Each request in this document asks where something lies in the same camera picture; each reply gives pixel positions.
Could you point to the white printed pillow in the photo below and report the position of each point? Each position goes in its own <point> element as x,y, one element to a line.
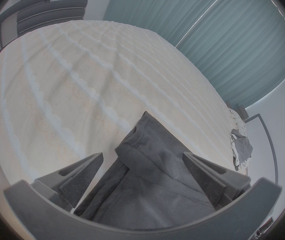
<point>238,121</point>

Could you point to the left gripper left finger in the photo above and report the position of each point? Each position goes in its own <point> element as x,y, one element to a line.
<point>79,184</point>

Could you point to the bed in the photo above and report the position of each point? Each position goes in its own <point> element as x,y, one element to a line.
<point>82,84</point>

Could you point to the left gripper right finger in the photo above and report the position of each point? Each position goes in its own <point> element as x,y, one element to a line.
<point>207,179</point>

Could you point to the pile of clothes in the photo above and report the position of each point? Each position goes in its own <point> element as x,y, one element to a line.
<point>243,149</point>

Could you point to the black T-shirt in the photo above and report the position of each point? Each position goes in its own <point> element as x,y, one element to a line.
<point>145,184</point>

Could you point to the blue-green curtain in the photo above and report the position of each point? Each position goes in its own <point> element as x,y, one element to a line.
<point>157,6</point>
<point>245,46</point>

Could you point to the grey bedside table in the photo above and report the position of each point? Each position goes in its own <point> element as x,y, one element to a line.
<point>240,110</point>

